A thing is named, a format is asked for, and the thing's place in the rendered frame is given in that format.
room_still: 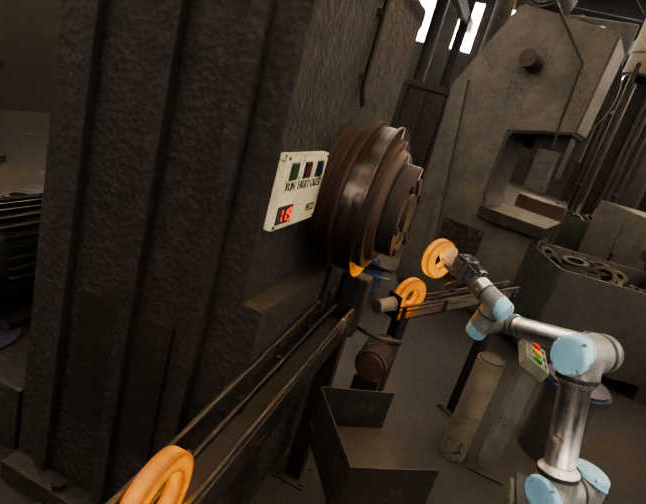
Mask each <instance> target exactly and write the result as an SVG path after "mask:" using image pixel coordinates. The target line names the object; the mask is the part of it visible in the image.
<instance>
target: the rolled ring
mask: <svg viewBox="0 0 646 504"><path fill-rule="evenodd" d="M193 466H194V459H193V456H192V454H191V453H190V452H188V451H186V450H184V449H182V448H180V447H178V446H176V445H170V446H167V447H165V448H163V449H162V450H161V451H159V452H158V453H157V454H156V455H155V456H153V457H152V458H151V459H150V460H149V462H148V463H147V464H146V465H145V466H144V467H143V468H142V470H141V471H140V472H139V474H138V475H137V476H136V478H135V479H134V480H133V482H132V483H131V485H130V486H129V488H128V489H127V491H126V493H125V494H124V496H123V498H122V500H121V501H120V503H119V504H150V502H151V500H152V499H153V497H154V496H155V494H156V493H157V491H158V490H159V489H160V487H161V486H162V485H163V483H164V482H165V481H166V480H167V481H166V484H165V487H164V489H163V492H162V494H161V496H160V498H159V500H158V502H157V504H181V503H182V501H183V499H184V496H185V494H186V492H187V489H188V486H189V483H190V480H191V477H192V472H193Z"/></svg>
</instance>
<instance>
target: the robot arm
mask: <svg viewBox="0 0 646 504"><path fill-rule="evenodd" d="M457 254H458V250H457V249H456V248H454V249H451V248H447V249H446V250H445V251H444V252H442V253H441V254H439V257H440V260H441V263H442V264H443V266H444V267H445V268H446V269H447V270H448V271H449V272H450V273H451V274H452V275H453V276H454V277H456V278H458V279H457V280H455V281H452V282H449V283H447V284H444V285H443V290H444V291H449V292H453V291H454V290H457V289H460V288H462V287H465V286H467V288H468V289H469V290H470V292H471V293H472V294H473V295H474V296H475V297H476V298H477V299H478V300H479V302H480V303H481V305H480V307H479V308H478V309H477V311H476V312H475V314H474V315H473V316H472V318H471V319H470V320H469V322H468V324H467V326H466V332H467V333H468V335H469V336H470V337H472V338H473V339H475V340H483V339H484V337H486V335H487V334H507V335H511V336H514V337H517V338H520V339H523V340H527V341H530V342H533V343H536V344H539V345H543V346H546V347H549V348H551V351H550V359H551V362H552V363H553V364H552V365H553V367H554V368H555V376H556V377H557V379H558V380H559V385H558V390H557V395H556V400H555V405H554V410H553V416H552V421H551V426H550V431H549V436H548V441H547V446H546V451H545V456H544V458H542V459H540V460H538V462H537V467H536V472H535V474H531V475H530V476H529V477H528V478H527V479H526V481H525V493H526V497H527V499H528V500H529V503H530V504H602V502H603V500H604V498H605V496H606V494H608V490H609V488H610V481H609V479H608V477H607V476H606V475H605V474H604V473H603V472H602V471H601V470H600V469H599V468H598V467H596V466H595V465H593V464H591V463H590V462H588V461H586V460H583V459H580V458H579V453H580V448H581V443H582V438H583V433H584V428H585V423H586V418H587V413H588V409H589V404H590V399H591V394H592V390H594V389H596V388H598V387H599V386H600V381H601V376H602V374H608V373H611V372H614V371H616V370H617V369H618V368H619V367H620V366H621V364H622V363H623V360H624V351H623V348H622V346H621V345H620V343H619V342H618V341H617V340H616V339H615V338H613V337H611V336H609V335H606V334H599V333H594V332H590V331H585V332H583V333H581V332H577V331H573V330H569V329H565V328H562V327H558V326H554V325H550V324H546V323H543V322H539V321H535V320H531V319H527V318H524V317H521V316H520V315H518V314H514V313H513V311H514V306H513V304H512V303H511V302H510V301H509V300H508V298H507V297H506V296H504V295H503V294H502V293H501V292H500V291H499V290H498V289H497V288H496V287H495V286H494V285H493V284H492V283H491V282H490V281H489V280H488V279H487V278H485V276H486V275H487V272H486V271H485V270H484V269H483V268H482V267H481V266H480V265H479V263H480V262H479V261H478V260H477V259H476V258H475V257H474V256H473V255H471V254H470V255H469V254H460V253H459V254H458V255H457ZM475 260H476V261H475Z"/></svg>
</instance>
